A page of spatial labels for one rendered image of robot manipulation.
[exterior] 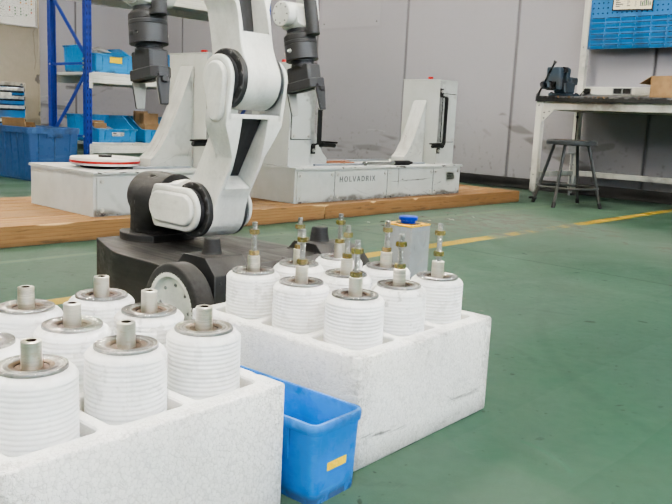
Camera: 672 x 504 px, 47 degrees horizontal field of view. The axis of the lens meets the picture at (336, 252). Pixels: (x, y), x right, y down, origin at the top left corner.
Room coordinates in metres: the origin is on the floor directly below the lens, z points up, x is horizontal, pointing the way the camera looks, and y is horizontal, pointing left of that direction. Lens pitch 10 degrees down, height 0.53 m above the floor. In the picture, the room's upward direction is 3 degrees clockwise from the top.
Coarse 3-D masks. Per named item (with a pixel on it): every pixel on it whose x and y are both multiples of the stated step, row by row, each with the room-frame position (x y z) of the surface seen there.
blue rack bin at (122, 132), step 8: (72, 120) 6.32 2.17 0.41; (80, 120) 6.24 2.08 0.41; (104, 120) 6.64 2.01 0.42; (112, 120) 6.57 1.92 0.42; (120, 120) 6.50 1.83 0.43; (80, 128) 6.25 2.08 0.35; (96, 128) 6.08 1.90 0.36; (112, 128) 6.57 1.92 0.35; (120, 128) 6.49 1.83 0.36; (128, 128) 6.41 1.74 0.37; (96, 136) 6.10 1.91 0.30; (104, 136) 6.12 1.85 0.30; (112, 136) 6.17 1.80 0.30; (120, 136) 6.22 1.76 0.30; (128, 136) 6.28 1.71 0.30
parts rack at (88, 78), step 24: (48, 0) 6.38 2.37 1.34; (72, 0) 6.53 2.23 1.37; (96, 0) 6.69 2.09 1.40; (120, 0) 6.86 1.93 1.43; (192, 0) 6.71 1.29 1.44; (48, 24) 6.38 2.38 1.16; (48, 48) 6.38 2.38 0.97; (48, 72) 6.39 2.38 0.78; (72, 72) 6.24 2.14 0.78; (96, 72) 6.06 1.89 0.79; (48, 96) 6.39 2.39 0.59; (72, 96) 6.21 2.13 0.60; (96, 144) 6.06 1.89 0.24; (120, 144) 6.21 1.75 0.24; (144, 144) 6.37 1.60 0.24
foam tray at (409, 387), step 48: (288, 336) 1.20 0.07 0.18; (384, 336) 1.23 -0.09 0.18; (432, 336) 1.25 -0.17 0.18; (480, 336) 1.37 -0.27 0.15; (336, 384) 1.13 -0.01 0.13; (384, 384) 1.15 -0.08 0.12; (432, 384) 1.26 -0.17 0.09; (480, 384) 1.38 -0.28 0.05; (384, 432) 1.16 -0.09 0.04; (432, 432) 1.26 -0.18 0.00
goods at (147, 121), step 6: (138, 114) 6.71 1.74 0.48; (144, 114) 6.61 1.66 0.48; (150, 114) 6.65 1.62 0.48; (156, 114) 6.69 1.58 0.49; (96, 120) 6.45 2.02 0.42; (138, 120) 6.71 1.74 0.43; (144, 120) 6.61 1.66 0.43; (150, 120) 6.65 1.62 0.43; (156, 120) 6.69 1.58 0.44; (96, 126) 6.28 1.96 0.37; (102, 126) 6.31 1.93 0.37; (108, 126) 6.47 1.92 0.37; (144, 126) 6.59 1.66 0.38; (150, 126) 6.64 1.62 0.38; (156, 126) 6.71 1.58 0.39
